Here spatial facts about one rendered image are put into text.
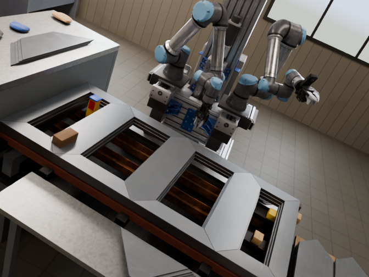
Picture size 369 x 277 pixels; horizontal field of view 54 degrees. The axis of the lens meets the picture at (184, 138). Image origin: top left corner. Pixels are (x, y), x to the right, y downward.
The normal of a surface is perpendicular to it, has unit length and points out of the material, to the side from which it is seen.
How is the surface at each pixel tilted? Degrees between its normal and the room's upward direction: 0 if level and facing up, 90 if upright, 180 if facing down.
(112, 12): 90
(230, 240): 0
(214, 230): 0
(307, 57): 90
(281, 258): 0
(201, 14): 83
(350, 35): 90
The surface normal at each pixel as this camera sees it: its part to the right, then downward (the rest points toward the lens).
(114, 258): 0.35, -0.79
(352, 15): -0.28, 0.43
